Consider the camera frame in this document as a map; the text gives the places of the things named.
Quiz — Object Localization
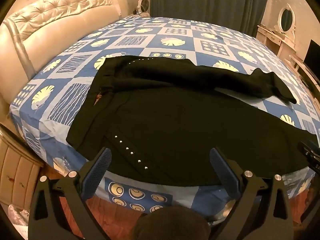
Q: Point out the black pants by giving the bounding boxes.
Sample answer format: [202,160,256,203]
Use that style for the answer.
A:
[66,55,318,186]

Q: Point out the cream bedside cabinet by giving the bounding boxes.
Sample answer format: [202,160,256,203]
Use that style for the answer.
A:
[0,126,43,210]

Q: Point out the dark round knee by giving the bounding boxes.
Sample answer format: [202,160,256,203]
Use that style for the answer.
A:
[131,206,210,239]

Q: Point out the black television screen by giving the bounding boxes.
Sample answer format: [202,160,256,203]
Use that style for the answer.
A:
[304,40,320,76]

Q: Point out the cream vanity dresser with mirror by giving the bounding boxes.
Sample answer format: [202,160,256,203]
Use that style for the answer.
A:
[256,3,296,62]

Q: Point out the blue patterned bed sheet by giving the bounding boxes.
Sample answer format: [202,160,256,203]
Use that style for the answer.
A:
[9,17,319,220]

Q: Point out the dark green curtain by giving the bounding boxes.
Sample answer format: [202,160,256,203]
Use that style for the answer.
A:
[151,0,267,36]

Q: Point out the cream tufted headboard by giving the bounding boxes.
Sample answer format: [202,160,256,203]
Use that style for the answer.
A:
[1,0,129,104]

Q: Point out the small desk fan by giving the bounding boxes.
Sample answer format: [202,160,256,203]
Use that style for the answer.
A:
[133,0,150,15]

